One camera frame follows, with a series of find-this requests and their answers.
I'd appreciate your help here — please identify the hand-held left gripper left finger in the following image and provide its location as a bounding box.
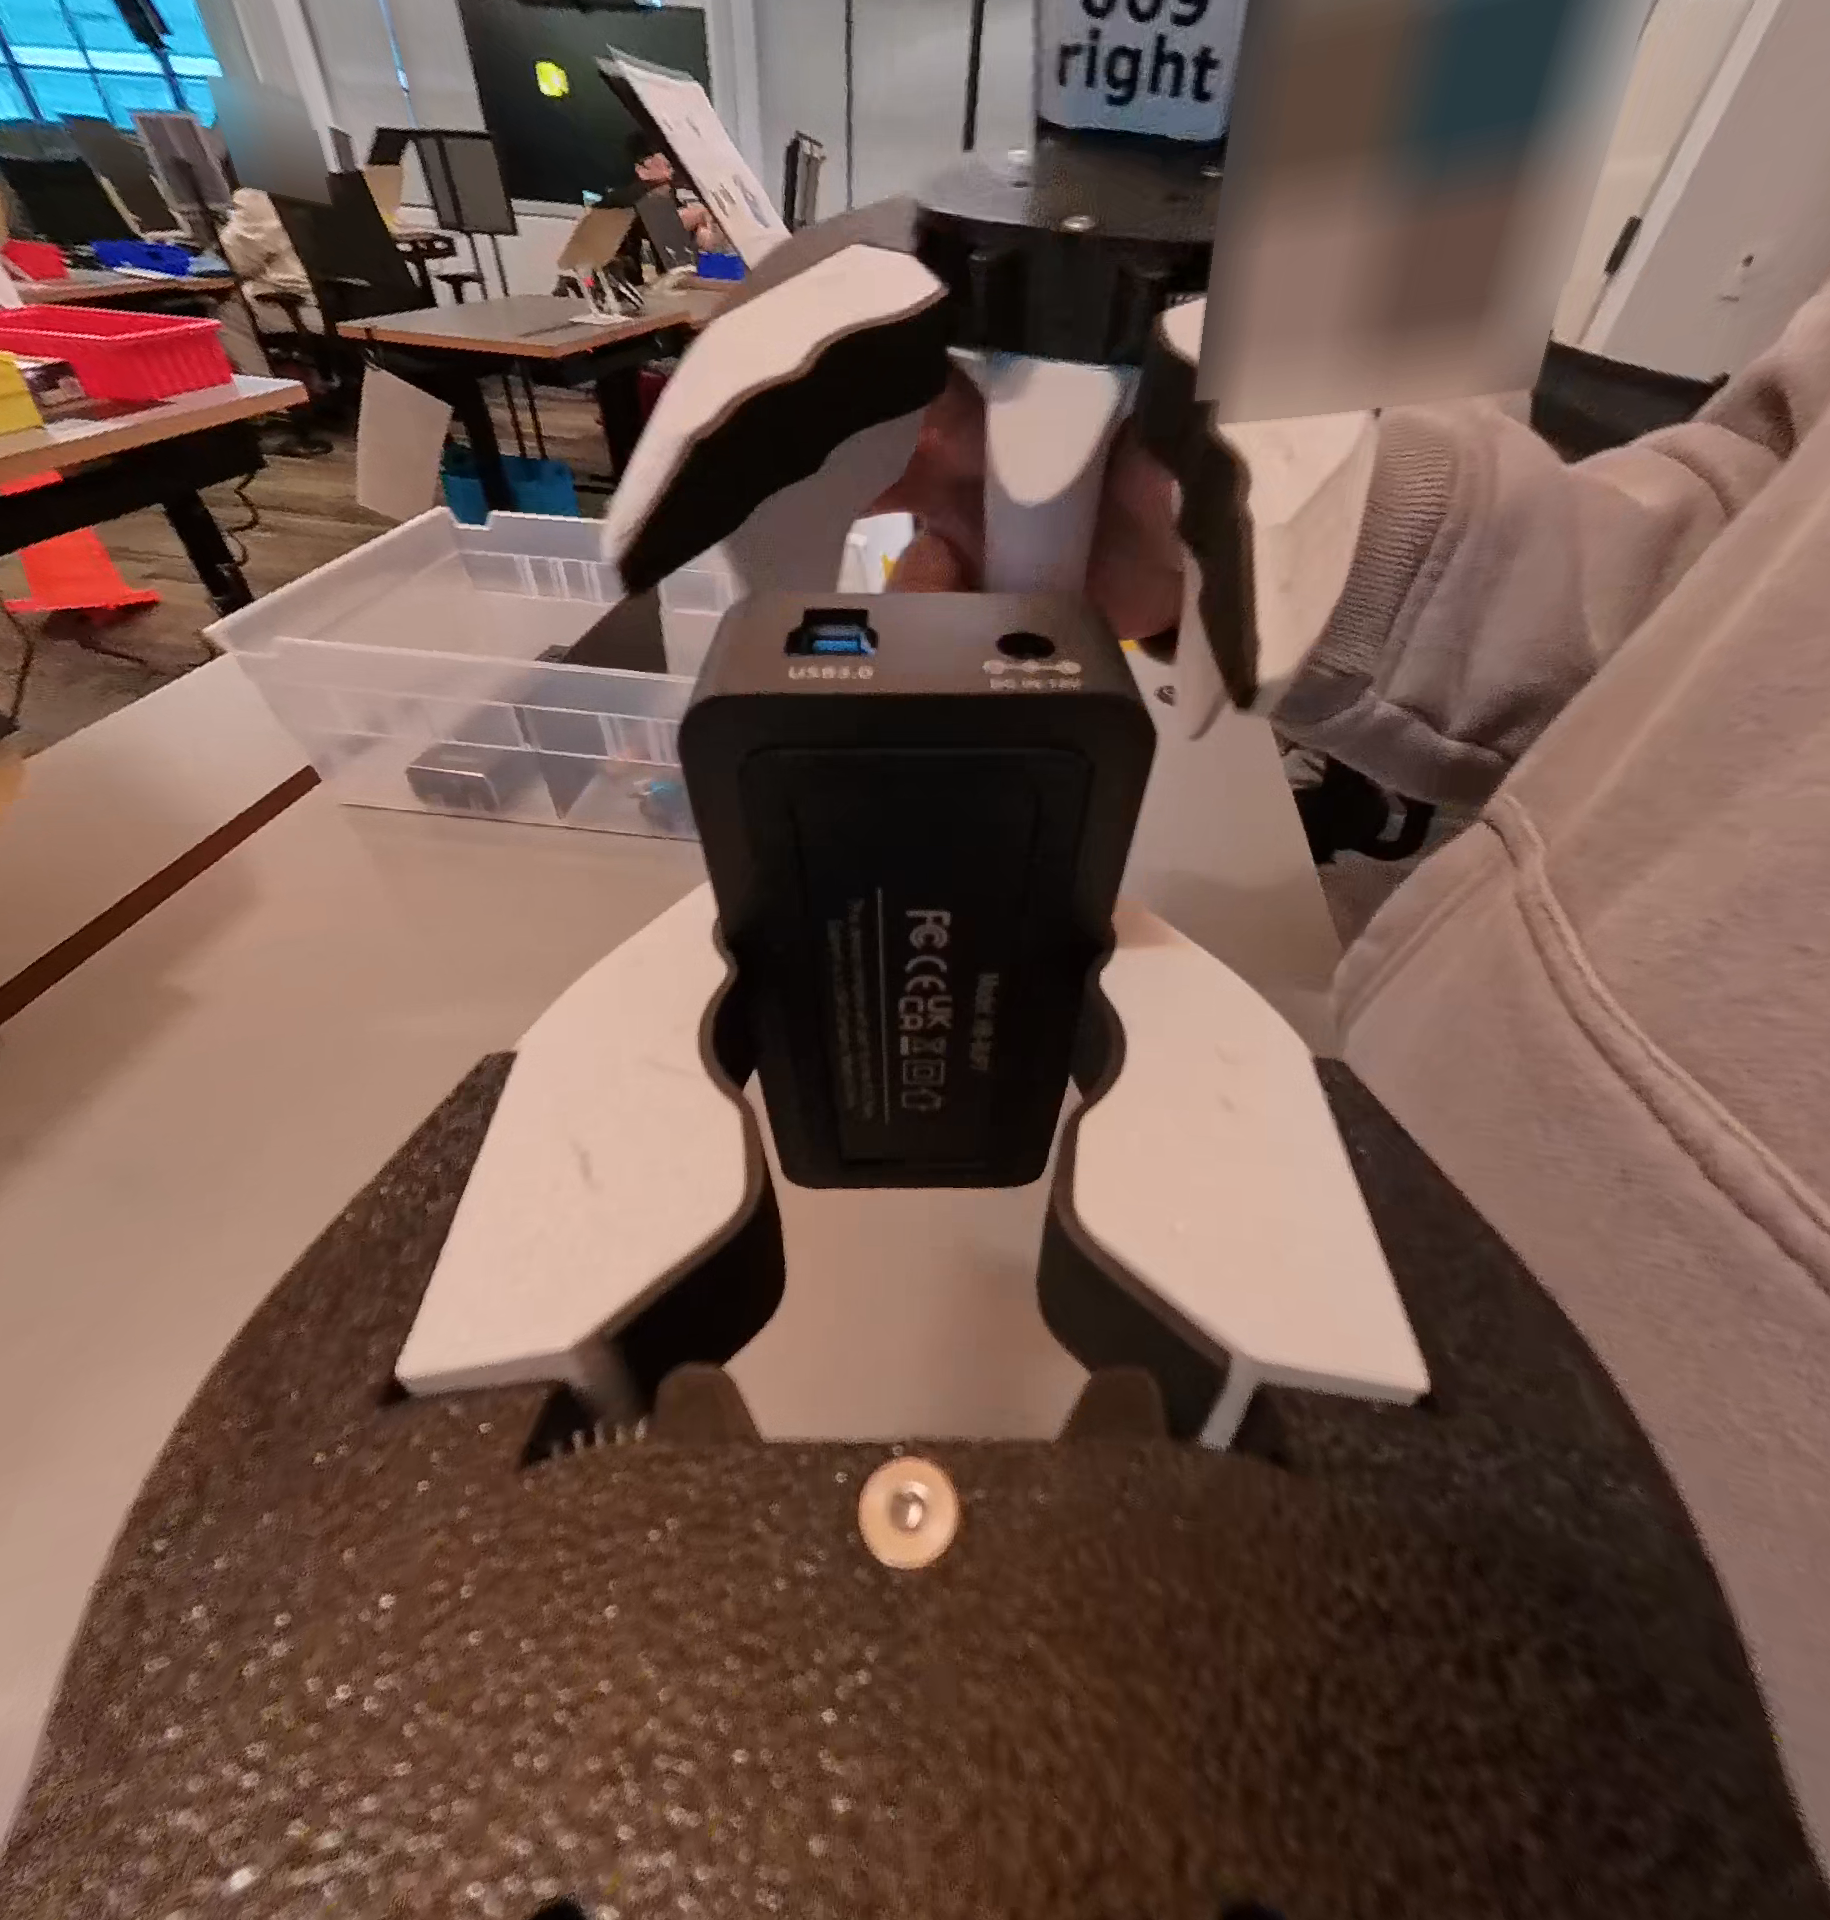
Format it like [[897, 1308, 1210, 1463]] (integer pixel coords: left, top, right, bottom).
[[392, 879, 791, 1401]]

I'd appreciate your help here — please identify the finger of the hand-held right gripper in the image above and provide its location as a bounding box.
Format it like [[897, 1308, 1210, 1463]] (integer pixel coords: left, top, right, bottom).
[[1137, 294, 1265, 746], [602, 238, 956, 597]]

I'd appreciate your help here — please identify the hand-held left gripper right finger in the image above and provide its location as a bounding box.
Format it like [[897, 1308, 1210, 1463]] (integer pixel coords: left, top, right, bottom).
[[1037, 906, 1435, 1453]]

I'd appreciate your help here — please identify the black usb hub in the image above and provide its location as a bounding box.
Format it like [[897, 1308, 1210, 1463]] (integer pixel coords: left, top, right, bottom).
[[679, 588, 1160, 1191]]

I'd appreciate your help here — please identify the person's right forearm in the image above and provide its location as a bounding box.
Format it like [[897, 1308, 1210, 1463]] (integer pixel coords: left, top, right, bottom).
[[1222, 238, 1830, 811]]

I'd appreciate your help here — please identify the person's right hand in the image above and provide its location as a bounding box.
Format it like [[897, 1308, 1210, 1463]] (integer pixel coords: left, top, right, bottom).
[[887, 368, 1199, 649]]

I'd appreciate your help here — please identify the white paper sign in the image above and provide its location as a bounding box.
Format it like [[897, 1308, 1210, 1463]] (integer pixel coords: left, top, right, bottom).
[[602, 45, 791, 248]]

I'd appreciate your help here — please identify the blue bag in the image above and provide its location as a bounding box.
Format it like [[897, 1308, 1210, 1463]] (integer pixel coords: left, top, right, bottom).
[[443, 450, 579, 524]]

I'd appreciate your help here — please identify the wood-edged work table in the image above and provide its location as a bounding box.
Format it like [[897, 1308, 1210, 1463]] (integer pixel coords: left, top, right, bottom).
[[336, 292, 737, 512], [0, 377, 309, 616]]

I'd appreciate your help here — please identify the black music stand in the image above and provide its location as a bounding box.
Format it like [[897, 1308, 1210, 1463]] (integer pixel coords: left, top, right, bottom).
[[404, 127, 520, 300]]

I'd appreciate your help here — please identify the hanging white paper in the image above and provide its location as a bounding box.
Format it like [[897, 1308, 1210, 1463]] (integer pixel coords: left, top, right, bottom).
[[354, 368, 453, 520]]

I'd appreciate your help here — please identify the clear plastic bin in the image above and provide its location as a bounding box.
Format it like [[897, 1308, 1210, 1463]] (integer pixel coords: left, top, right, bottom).
[[202, 508, 753, 842]]

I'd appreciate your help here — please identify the black office chair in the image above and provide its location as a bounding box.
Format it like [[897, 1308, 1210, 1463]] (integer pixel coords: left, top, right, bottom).
[[278, 172, 437, 377]]

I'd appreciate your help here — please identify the person's beige hoodie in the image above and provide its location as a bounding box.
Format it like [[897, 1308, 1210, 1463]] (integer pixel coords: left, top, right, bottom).
[[1327, 435, 1830, 1920]]

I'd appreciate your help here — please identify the red plastic bin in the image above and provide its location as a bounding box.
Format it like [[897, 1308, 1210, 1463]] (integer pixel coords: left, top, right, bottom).
[[0, 305, 237, 405]]

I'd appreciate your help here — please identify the orange traffic cone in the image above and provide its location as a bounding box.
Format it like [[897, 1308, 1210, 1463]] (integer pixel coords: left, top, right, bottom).
[[0, 524, 162, 619]]

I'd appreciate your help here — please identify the black monitor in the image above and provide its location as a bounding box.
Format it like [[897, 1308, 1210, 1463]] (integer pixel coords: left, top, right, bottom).
[[0, 150, 144, 248]]

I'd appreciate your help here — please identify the black wall screen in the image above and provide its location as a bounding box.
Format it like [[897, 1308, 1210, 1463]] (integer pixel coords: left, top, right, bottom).
[[459, 0, 709, 210]]

